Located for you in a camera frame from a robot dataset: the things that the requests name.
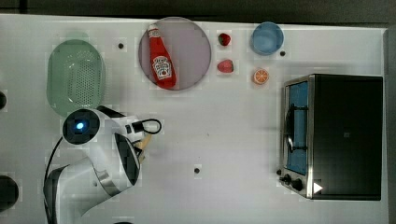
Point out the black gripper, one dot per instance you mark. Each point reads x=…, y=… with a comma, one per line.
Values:
x=139, y=129

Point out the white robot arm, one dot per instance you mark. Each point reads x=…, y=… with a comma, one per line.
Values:
x=113, y=146

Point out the blue mug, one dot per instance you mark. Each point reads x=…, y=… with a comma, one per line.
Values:
x=267, y=38

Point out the red ketchup bottle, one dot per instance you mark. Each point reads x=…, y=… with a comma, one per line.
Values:
x=160, y=61

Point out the green perforated colander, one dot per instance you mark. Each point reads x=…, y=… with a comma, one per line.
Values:
x=76, y=75

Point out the grey round plate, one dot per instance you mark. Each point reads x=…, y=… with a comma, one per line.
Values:
x=188, y=46

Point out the pink red strawberry toy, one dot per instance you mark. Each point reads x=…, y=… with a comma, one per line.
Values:
x=225, y=66

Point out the red green strawberry toy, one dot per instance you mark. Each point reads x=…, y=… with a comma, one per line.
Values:
x=224, y=39

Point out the orange slice toy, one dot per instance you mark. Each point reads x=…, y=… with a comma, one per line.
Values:
x=260, y=77

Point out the black round pot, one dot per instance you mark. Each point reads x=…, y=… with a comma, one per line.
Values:
x=9, y=192

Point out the black silver toaster oven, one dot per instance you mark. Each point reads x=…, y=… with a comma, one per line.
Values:
x=332, y=137

